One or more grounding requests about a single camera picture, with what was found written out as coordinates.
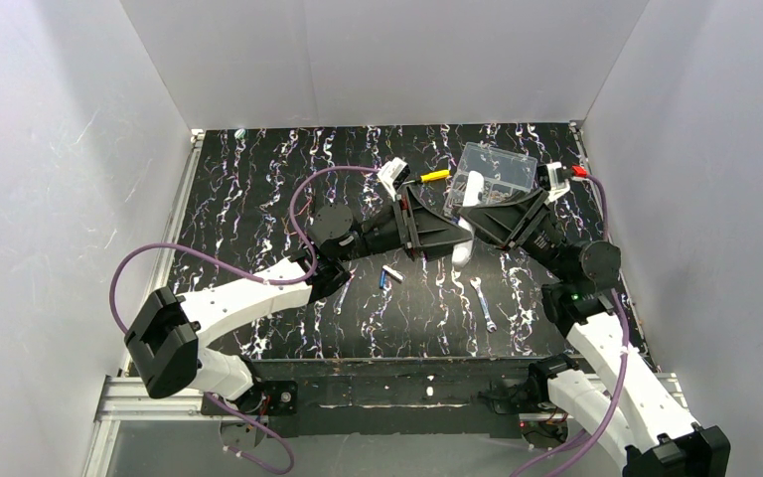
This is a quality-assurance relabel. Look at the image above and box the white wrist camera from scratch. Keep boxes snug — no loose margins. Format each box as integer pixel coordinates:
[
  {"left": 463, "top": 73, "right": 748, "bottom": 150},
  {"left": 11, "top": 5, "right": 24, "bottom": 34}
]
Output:
[
  {"left": 377, "top": 157, "right": 410, "bottom": 200},
  {"left": 536, "top": 162, "right": 574, "bottom": 204}
]

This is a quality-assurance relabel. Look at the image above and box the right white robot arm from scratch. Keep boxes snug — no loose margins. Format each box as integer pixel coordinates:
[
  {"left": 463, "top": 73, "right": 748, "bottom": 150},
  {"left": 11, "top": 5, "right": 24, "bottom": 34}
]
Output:
[{"left": 460, "top": 192, "right": 731, "bottom": 476}]

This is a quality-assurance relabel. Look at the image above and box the aluminium frame rail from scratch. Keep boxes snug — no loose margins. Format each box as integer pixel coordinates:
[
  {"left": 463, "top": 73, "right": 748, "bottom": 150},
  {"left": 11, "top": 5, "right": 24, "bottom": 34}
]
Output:
[{"left": 81, "top": 129, "right": 206, "bottom": 476}]

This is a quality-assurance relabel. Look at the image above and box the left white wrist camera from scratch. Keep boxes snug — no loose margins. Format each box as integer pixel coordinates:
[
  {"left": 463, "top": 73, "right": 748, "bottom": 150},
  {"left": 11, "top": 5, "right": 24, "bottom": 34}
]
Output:
[{"left": 377, "top": 157, "right": 410, "bottom": 200}]

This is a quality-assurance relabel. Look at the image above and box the silver wrench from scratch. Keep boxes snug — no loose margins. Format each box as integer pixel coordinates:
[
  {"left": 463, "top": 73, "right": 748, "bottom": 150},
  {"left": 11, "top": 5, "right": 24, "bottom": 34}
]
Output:
[{"left": 470, "top": 277, "right": 498, "bottom": 333}]

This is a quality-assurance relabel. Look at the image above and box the white remote control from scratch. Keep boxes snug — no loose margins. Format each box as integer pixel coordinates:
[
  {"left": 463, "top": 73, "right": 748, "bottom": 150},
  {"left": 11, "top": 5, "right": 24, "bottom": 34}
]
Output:
[{"left": 451, "top": 171, "right": 486, "bottom": 268}]

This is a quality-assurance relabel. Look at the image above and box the silver battery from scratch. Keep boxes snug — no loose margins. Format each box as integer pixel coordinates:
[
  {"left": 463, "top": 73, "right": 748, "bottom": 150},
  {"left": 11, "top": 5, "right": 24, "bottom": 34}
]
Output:
[{"left": 382, "top": 265, "right": 404, "bottom": 283}]

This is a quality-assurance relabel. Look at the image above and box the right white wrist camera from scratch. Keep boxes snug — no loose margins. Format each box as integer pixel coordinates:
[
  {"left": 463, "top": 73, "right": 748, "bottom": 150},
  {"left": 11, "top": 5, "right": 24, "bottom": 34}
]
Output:
[{"left": 536, "top": 162, "right": 574, "bottom": 204}]

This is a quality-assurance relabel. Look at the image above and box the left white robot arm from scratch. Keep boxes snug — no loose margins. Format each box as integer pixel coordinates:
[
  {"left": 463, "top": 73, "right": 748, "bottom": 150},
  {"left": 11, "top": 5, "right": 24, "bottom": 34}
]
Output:
[{"left": 124, "top": 187, "right": 473, "bottom": 401}]

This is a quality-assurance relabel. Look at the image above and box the clear plastic screw box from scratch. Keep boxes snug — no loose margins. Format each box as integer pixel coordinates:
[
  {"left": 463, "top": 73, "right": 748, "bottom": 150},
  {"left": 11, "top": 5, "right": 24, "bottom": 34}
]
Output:
[{"left": 443, "top": 142, "right": 538, "bottom": 217}]

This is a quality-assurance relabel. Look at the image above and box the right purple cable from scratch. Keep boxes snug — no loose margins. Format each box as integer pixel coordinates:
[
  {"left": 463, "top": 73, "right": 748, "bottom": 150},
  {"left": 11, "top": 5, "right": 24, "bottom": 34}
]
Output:
[{"left": 510, "top": 172, "right": 633, "bottom": 477}]

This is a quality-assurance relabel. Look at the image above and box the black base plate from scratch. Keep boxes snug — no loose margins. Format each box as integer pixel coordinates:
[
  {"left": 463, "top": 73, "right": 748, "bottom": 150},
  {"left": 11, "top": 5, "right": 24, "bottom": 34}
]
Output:
[{"left": 200, "top": 356, "right": 603, "bottom": 440}]

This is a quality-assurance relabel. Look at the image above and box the yellow handled screwdriver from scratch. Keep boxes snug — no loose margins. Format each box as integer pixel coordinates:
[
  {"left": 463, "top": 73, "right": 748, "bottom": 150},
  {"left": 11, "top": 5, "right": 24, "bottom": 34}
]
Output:
[{"left": 406, "top": 169, "right": 451, "bottom": 185}]

